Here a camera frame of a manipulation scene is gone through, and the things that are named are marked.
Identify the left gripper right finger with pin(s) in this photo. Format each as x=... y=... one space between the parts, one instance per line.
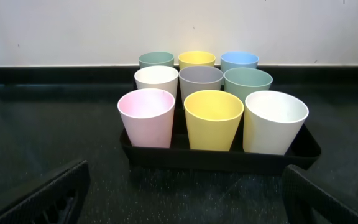
x=309 y=202

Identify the green cup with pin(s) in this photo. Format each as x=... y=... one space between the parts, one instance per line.
x=247 y=81
x=156 y=58

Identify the white cup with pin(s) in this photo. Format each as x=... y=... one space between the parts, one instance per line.
x=272 y=127
x=156 y=76

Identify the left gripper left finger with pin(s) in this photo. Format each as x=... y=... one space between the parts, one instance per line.
x=54 y=193

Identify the blue cup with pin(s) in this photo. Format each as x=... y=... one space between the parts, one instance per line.
x=239 y=59

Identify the black tray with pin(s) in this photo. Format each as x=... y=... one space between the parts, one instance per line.
x=216 y=160

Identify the pink cup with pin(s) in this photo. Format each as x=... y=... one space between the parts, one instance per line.
x=146 y=123

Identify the grey cup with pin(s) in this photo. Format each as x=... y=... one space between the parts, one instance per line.
x=200 y=77

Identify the yellow cup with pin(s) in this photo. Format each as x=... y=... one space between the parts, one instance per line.
x=213 y=126
x=196 y=58

